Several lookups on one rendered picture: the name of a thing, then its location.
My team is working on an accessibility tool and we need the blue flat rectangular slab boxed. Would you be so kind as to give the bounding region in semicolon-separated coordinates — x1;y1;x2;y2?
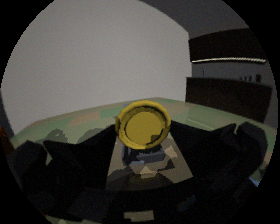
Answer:
179;177;259;212

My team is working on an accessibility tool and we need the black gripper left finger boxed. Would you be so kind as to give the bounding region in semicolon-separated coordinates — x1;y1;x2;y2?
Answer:
42;123;117;189

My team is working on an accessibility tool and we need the grey dish rack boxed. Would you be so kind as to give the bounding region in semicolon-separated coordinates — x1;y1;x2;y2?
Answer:
121;144;165;166

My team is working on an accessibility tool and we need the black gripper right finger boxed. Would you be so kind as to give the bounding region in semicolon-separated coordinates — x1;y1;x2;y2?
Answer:
170;119;236;177

